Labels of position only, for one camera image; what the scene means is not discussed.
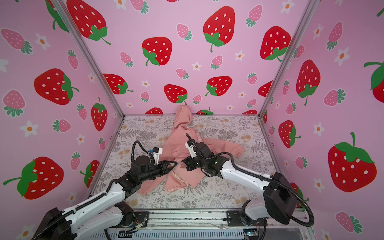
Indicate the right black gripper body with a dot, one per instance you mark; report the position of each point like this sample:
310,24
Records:
193,162

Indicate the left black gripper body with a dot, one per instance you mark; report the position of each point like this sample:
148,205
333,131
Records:
162,168

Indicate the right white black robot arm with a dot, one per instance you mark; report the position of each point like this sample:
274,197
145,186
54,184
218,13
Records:
281,202

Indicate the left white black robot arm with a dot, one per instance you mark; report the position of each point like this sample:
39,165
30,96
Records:
104,210

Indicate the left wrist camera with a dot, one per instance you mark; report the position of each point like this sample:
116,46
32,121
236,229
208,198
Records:
155,155

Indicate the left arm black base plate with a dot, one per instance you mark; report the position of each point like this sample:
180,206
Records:
136,218

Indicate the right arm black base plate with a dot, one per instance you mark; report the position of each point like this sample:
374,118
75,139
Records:
240,218

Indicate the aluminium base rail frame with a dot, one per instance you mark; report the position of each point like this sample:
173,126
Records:
203,224

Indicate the left aluminium corner post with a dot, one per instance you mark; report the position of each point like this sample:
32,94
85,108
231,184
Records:
87,54

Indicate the aluminium corner post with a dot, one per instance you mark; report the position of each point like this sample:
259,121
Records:
296,38
87,54

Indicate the right aluminium corner post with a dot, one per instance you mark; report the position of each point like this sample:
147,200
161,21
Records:
296,38

